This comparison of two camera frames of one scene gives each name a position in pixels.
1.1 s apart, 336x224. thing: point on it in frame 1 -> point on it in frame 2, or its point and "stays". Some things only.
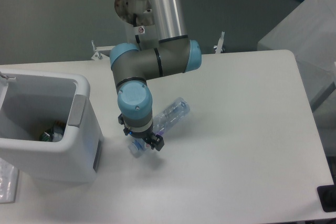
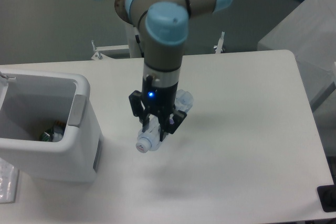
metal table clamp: (218, 48) stays
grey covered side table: (309, 32) stays
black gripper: (145, 135) -> (161, 100)
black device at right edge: (327, 195) stays
